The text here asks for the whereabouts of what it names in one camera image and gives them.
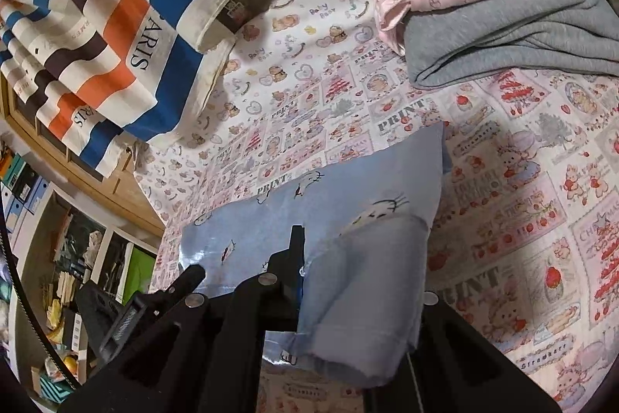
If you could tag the row of storage boxes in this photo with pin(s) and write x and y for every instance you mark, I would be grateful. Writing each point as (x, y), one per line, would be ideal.
(26, 195)

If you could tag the grey folded garment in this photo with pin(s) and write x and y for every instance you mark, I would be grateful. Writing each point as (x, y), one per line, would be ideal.
(508, 35)

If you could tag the blue satin cat-print pants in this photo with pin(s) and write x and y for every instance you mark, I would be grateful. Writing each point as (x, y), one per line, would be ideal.
(367, 258)

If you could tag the green bag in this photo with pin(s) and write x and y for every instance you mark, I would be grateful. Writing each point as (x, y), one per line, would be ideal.
(140, 272)

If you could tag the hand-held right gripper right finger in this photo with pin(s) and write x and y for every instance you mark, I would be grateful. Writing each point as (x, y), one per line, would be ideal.
(435, 321)

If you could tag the strawberry print bed sheet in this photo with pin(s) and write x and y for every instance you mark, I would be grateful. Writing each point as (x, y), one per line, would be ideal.
(532, 200)

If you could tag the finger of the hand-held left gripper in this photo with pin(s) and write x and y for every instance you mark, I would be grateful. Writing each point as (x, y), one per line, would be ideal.
(186, 278)

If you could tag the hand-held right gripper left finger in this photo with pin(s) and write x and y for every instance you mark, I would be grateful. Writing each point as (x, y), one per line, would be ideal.
(290, 268)

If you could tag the striped hanging curtain cloth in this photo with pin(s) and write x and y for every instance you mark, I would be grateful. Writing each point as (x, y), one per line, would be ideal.
(145, 6)

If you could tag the white storage shelf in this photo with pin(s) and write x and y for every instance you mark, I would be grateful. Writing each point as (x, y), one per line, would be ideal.
(48, 219)

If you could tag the wooden door with panes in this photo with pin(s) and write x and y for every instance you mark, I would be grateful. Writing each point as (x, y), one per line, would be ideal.
(96, 185)

